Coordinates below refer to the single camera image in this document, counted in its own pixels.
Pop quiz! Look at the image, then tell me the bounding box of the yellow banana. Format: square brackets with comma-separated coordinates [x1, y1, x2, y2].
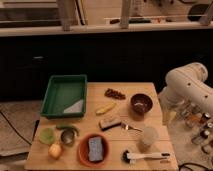
[95, 102, 116, 115]

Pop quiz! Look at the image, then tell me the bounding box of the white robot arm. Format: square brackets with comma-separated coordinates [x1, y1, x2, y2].
[159, 62, 213, 115]

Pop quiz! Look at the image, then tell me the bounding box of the metal cup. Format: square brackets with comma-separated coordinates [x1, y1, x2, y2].
[61, 129, 75, 146]

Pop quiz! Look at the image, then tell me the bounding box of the translucent plastic cup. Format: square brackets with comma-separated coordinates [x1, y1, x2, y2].
[140, 127, 159, 149]

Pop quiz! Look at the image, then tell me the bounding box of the green plastic cup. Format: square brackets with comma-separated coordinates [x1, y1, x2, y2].
[39, 128, 55, 145]

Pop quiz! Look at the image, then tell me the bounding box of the bunch of dark grapes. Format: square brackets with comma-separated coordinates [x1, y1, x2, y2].
[104, 88, 126, 100]

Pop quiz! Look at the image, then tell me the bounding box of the dark brown bowl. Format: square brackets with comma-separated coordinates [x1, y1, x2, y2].
[130, 93, 153, 116]

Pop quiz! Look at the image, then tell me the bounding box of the wooden block brush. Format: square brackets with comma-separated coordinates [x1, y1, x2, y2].
[99, 116, 121, 131]

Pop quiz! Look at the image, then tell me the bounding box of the metal fork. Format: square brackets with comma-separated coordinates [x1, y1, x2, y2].
[121, 123, 142, 132]

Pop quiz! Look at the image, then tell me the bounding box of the green plastic tray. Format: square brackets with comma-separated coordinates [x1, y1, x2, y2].
[41, 75, 87, 119]

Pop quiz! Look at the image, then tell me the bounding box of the green pepper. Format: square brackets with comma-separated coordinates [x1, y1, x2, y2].
[55, 124, 80, 136]

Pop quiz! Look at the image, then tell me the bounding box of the blue-grey sponge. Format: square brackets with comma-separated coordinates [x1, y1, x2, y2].
[88, 136, 103, 162]

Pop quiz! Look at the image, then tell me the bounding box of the orange plate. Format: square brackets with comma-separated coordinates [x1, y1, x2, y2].
[77, 133, 109, 168]

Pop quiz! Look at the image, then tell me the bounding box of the white dish brush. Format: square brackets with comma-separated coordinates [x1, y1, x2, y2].
[122, 150, 170, 164]

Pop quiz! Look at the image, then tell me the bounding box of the black cable on floor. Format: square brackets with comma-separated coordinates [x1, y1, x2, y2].
[0, 109, 33, 146]

